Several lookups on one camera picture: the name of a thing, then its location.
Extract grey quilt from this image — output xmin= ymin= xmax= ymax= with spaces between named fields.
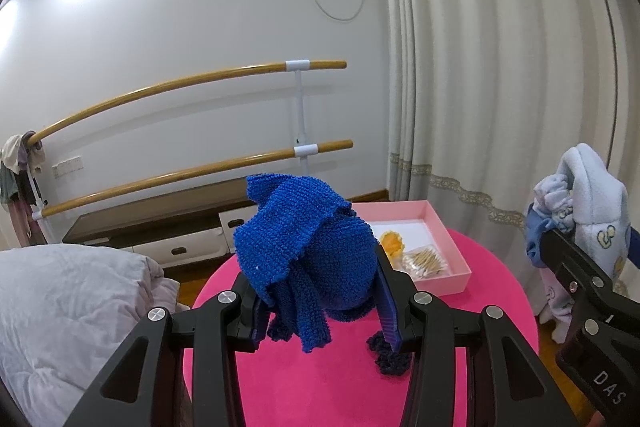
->
xmin=0 ymin=243 xmax=181 ymax=413

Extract white pink printed cloth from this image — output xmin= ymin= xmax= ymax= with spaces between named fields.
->
xmin=539 ymin=264 xmax=576 ymax=343

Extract bag of cotton swabs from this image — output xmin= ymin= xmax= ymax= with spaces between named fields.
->
xmin=400 ymin=247 xmax=448 ymax=280

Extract white wall socket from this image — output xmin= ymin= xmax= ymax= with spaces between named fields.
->
xmin=51 ymin=157 xmax=83 ymax=178

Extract pink round table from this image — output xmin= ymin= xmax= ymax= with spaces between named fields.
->
xmin=182 ymin=227 xmax=541 ymax=427

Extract blue knitted hat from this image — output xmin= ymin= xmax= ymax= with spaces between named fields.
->
xmin=233 ymin=174 xmax=378 ymax=354

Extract low cabinet with drawers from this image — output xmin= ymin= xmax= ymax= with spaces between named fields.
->
xmin=62 ymin=177 xmax=261 ymax=268

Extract hanging clothes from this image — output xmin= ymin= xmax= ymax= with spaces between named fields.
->
xmin=0 ymin=134 xmax=48 ymax=248

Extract cream curtain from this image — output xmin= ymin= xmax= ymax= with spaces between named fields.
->
xmin=375 ymin=0 xmax=640 ymax=308

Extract white barre post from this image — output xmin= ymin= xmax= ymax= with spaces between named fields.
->
xmin=27 ymin=142 xmax=48 ymax=220
xmin=285 ymin=59 xmax=321 ymax=180

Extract navy crochet piece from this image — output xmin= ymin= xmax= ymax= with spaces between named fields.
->
xmin=367 ymin=332 xmax=416 ymax=375

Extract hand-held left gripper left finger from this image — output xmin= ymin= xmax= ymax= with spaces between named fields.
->
xmin=62 ymin=274 xmax=261 ymax=427

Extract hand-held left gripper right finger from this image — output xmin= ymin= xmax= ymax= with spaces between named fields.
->
xmin=375 ymin=249 xmax=568 ymax=427

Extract light blue fleece hat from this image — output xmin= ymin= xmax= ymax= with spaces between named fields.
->
xmin=525 ymin=144 xmax=630 ymax=293

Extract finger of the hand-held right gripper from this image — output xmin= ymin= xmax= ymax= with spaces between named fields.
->
xmin=540 ymin=227 xmax=613 ymax=323

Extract pink cardboard box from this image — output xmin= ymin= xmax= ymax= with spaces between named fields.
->
xmin=350 ymin=200 xmax=473 ymax=295

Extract yellow crochet piece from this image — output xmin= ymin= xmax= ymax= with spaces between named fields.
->
xmin=378 ymin=231 xmax=406 ymax=258

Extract long wooden barre rail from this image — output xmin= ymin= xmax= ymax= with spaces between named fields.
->
xmin=26 ymin=61 xmax=347 ymax=148

